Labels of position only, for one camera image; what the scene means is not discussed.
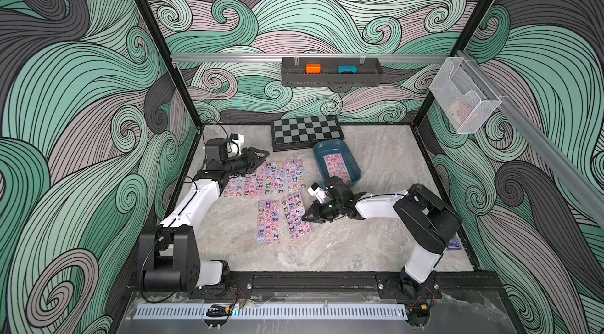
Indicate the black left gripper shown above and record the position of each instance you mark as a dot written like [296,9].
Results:
[250,161]

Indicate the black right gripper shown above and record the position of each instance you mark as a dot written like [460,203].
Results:
[312,208]

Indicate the lilac small sticker sheet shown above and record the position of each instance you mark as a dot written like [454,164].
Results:
[274,178]

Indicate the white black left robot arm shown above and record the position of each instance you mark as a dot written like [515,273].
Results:
[168,256]

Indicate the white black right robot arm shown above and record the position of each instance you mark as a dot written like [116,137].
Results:
[430,221]

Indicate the teal plastic storage box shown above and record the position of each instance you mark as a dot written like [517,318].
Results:
[336,146]

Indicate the black grey chessboard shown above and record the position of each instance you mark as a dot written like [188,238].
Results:
[289,134]

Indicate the orange block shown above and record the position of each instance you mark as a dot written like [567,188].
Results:
[313,68]

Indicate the teal block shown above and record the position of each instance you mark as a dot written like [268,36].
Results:
[346,69]

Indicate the blue card pack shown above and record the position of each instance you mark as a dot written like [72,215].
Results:
[455,244]

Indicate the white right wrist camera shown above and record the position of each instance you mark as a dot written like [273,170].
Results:
[318,193]

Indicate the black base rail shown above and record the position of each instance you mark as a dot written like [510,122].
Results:
[261,286]

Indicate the aluminium rail back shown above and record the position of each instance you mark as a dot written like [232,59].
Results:
[222,57]

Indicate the aluminium rail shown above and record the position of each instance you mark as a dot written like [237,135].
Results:
[222,57]
[586,194]

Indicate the black wall shelf tray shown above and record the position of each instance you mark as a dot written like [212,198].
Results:
[293,74]

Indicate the clear acrylic wall holder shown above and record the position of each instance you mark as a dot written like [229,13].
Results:
[463,93]

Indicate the white slotted cable duct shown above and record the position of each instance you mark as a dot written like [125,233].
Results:
[278,311]

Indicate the aluminium rail right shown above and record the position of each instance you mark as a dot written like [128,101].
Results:
[586,194]

